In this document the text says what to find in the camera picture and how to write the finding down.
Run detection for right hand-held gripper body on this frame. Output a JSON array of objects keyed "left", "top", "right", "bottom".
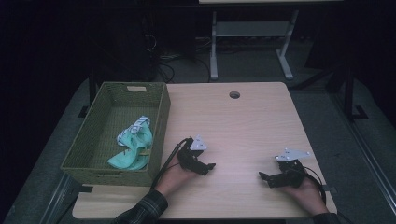
[{"left": 270, "top": 147, "right": 312, "bottom": 189}]

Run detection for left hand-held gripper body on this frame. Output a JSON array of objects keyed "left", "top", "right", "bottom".
[{"left": 177, "top": 133, "right": 209, "bottom": 175}]

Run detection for mint green baby bib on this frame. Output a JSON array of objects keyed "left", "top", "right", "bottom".
[{"left": 106, "top": 115, "right": 154, "bottom": 172}]

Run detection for green woven basket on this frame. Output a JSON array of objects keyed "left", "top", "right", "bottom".
[{"left": 60, "top": 81, "right": 172, "bottom": 188}]

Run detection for person's right hand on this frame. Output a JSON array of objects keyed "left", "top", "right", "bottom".
[{"left": 281, "top": 176, "right": 330, "bottom": 217}]

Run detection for person's left hand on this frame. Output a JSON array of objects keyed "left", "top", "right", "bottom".
[{"left": 154, "top": 153, "right": 200, "bottom": 198}]

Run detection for grey tape strip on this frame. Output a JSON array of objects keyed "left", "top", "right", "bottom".
[{"left": 314, "top": 184, "right": 338, "bottom": 195}]

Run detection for black metal stand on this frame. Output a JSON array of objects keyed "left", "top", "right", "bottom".
[{"left": 340, "top": 62, "right": 370, "bottom": 122}]

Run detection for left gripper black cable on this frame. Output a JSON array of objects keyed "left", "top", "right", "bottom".
[{"left": 150, "top": 136, "right": 192, "bottom": 190}]

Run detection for metal floor rail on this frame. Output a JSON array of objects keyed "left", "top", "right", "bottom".
[
  {"left": 330, "top": 92, "right": 396, "bottom": 216},
  {"left": 40, "top": 172, "right": 82, "bottom": 224}
]

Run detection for tangle of floor cables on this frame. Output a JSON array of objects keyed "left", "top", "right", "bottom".
[{"left": 153, "top": 35, "right": 213, "bottom": 83}]

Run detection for grey metal table frame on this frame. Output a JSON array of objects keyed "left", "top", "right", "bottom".
[{"left": 208, "top": 8, "right": 300, "bottom": 82}]

